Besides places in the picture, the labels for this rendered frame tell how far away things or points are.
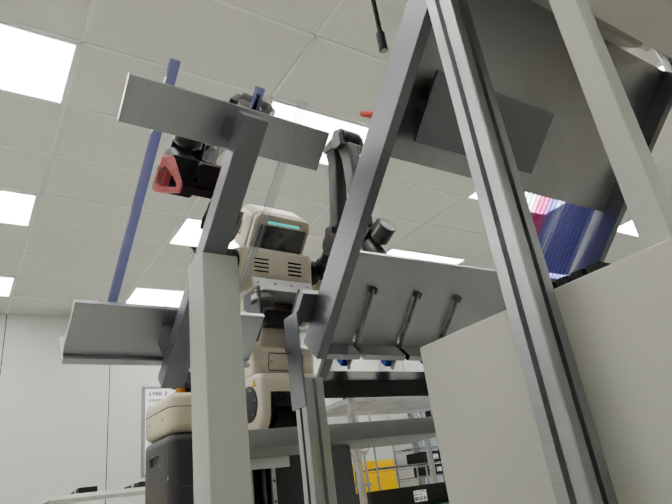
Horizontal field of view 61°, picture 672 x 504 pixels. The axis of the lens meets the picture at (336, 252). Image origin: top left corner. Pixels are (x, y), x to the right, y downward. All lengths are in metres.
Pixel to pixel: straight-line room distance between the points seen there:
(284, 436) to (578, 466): 0.81
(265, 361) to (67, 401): 6.10
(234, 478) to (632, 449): 0.48
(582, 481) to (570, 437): 0.04
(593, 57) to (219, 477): 0.68
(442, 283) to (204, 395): 0.57
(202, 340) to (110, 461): 6.89
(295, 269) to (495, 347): 1.25
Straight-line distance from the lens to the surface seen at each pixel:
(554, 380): 0.62
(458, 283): 1.22
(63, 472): 7.61
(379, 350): 1.14
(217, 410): 0.82
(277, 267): 1.86
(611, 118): 0.69
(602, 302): 0.64
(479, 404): 0.74
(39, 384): 7.73
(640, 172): 0.65
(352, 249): 0.98
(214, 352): 0.84
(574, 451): 0.62
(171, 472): 1.85
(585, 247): 1.48
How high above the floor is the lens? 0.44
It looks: 24 degrees up
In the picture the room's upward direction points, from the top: 8 degrees counter-clockwise
